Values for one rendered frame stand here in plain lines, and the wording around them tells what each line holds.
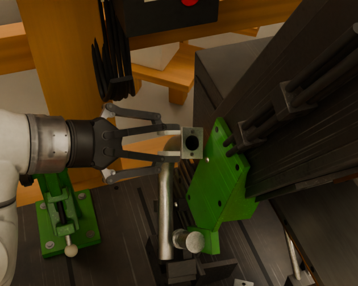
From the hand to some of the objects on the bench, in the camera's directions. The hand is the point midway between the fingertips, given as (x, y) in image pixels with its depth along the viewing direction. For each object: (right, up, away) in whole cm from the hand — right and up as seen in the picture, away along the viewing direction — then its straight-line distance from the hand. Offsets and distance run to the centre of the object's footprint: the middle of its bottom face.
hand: (179, 143), depth 78 cm
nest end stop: (0, -29, +13) cm, 32 cm away
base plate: (+14, -20, +27) cm, 36 cm away
